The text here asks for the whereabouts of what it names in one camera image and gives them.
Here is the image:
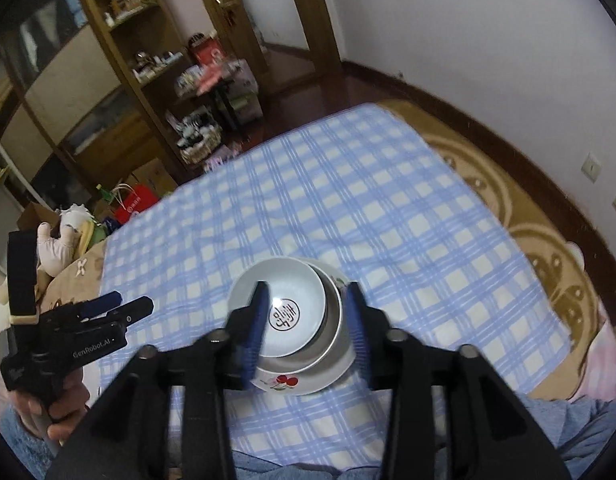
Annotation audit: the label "beige plush toy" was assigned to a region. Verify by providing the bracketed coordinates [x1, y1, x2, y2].
[37, 222, 83, 277]

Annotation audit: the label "pink bed sheet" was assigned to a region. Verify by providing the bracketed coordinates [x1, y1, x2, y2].
[577, 317, 616, 403]

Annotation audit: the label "small black side table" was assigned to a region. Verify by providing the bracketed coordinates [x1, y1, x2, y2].
[198, 77, 261, 133]

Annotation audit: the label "white coaxial wall socket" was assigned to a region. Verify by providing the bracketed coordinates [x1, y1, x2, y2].
[580, 152, 604, 184]

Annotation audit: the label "red paper bag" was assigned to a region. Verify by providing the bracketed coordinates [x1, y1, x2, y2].
[112, 184, 160, 227]

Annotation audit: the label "wooden door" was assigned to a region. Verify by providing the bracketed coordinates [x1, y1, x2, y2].
[185, 0, 345, 93]

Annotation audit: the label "large white orange-label bowl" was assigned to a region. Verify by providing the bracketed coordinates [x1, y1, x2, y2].
[258, 262, 348, 373]

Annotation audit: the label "pink packets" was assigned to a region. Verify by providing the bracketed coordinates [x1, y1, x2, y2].
[203, 142, 245, 167]

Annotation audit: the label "red gift box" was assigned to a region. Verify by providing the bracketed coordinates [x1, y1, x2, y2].
[189, 35, 225, 68]

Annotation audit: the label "white bowl with round emblem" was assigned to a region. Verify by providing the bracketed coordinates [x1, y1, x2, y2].
[227, 257, 330, 359]

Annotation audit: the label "clear plastic storage box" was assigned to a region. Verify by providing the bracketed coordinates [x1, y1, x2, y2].
[227, 59, 265, 122]

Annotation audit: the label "wicker basket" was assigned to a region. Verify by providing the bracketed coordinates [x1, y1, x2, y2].
[177, 115, 224, 165]

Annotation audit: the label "blue plaid cloth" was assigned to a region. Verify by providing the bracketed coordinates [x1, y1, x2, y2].
[99, 102, 571, 471]

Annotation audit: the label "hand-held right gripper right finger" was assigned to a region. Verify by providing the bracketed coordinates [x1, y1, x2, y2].
[345, 281, 572, 480]

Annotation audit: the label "yellow green plush cushion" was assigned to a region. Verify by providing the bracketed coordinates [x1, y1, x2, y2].
[77, 219, 108, 252]

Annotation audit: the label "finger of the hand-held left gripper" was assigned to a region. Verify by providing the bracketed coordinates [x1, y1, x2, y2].
[104, 296, 155, 330]
[77, 291, 124, 319]

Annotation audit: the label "wooden corner shelf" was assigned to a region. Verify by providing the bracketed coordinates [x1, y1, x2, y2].
[70, 0, 229, 178]

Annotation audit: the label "large white cherry plate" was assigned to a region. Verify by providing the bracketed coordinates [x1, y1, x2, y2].
[250, 259, 361, 397]

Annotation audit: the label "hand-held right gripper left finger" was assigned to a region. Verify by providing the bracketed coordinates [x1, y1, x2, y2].
[45, 281, 269, 480]

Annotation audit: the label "cardboard box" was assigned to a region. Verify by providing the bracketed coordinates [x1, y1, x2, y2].
[122, 159, 178, 197]
[17, 202, 60, 233]

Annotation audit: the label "wooden wardrobe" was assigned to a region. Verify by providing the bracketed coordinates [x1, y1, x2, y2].
[0, 0, 189, 221]

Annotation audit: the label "person's left hand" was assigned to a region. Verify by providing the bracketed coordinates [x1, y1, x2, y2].
[12, 366, 92, 445]

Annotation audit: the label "pink plastic bag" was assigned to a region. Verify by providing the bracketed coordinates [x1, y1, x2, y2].
[195, 67, 230, 95]

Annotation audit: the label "white spiky plush toy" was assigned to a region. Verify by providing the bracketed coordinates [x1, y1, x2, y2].
[57, 202, 95, 233]

